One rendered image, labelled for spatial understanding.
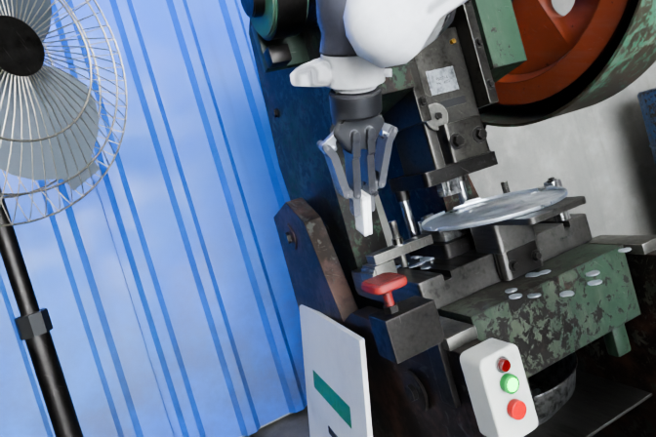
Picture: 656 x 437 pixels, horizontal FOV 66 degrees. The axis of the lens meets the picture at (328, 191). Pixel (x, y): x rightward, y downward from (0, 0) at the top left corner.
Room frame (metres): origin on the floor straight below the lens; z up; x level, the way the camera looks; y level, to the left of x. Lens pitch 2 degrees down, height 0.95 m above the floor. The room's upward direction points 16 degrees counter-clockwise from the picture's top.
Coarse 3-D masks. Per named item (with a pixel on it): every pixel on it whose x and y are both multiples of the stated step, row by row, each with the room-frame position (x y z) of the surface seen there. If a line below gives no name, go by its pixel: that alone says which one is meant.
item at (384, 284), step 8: (384, 272) 0.84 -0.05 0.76; (368, 280) 0.81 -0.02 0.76; (376, 280) 0.80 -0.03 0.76; (384, 280) 0.78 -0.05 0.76; (392, 280) 0.77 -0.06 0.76; (400, 280) 0.77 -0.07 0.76; (368, 288) 0.79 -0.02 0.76; (376, 288) 0.77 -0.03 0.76; (384, 288) 0.76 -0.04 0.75; (392, 288) 0.77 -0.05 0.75; (384, 296) 0.80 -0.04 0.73; (392, 304) 0.79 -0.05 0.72
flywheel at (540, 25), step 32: (512, 0) 1.30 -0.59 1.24; (544, 0) 1.23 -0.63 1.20; (576, 0) 1.14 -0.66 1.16; (608, 0) 1.04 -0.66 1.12; (544, 32) 1.24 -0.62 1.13; (576, 32) 1.16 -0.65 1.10; (608, 32) 1.06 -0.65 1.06; (544, 64) 1.26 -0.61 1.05; (576, 64) 1.14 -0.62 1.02; (512, 96) 1.33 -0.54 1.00; (544, 96) 1.24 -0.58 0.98
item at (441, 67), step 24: (432, 48) 1.06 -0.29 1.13; (456, 48) 1.08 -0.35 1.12; (432, 72) 1.05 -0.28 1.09; (456, 72) 1.08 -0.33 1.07; (432, 96) 1.05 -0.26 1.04; (456, 96) 1.07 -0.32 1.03; (432, 120) 1.03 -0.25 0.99; (456, 120) 1.06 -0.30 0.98; (480, 120) 1.05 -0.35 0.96; (408, 144) 1.10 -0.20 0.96; (432, 144) 1.04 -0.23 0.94; (456, 144) 1.01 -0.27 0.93; (480, 144) 1.04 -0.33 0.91; (408, 168) 1.13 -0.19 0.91; (432, 168) 1.04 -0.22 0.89
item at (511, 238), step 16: (544, 208) 0.89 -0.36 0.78; (560, 208) 0.86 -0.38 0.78; (496, 224) 0.92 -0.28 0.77; (512, 224) 0.88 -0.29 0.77; (528, 224) 0.84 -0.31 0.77; (480, 240) 1.00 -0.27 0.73; (496, 240) 0.96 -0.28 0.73; (512, 240) 0.97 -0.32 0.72; (528, 240) 0.98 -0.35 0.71; (496, 256) 0.97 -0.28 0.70; (512, 256) 0.96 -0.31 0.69; (528, 256) 0.98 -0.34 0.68; (512, 272) 0.96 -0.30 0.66
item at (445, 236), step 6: (450, 210) 1.18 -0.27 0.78; (420, 222) 1.14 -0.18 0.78; (420, 228) 1.15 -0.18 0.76; (468, 228) 1.09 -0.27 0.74; (432, 234) 1.10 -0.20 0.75; (438, 234) 1.08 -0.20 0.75; (444, 234) 1.07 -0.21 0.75; (450, 234) 1.07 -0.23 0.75; (456, 234) 1.08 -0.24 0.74; (462, 234) 1.08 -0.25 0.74; (438, 240) 1.09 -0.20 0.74; (444, 240) 1.07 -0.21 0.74
